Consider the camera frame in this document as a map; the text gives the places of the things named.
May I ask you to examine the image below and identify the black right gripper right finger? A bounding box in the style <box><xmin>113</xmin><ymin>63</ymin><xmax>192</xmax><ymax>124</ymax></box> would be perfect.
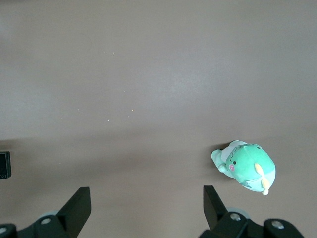
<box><xmin>199</xmin><ymin>185</ymin><xmax>258</xmax><ymax>238</ymax></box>

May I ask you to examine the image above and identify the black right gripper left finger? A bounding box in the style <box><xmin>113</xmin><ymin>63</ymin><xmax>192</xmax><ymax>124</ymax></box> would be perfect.
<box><xmin>17</xmin><ymin>187</ymin><xmax>92</xmax><ymax>238</ymax></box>

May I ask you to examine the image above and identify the black flip phone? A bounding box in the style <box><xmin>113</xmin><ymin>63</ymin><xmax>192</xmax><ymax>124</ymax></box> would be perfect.
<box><xmin>0</xmin><ymin>151</ymin><xmax>12</xmax><ymax>181</ymax></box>

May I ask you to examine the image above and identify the green dinosaur plush toy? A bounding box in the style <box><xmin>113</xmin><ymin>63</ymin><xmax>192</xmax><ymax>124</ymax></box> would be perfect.
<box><xmin>211</xmin><ymin>140</ymin><xmax>277</xmax><ymax>196</ymax></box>

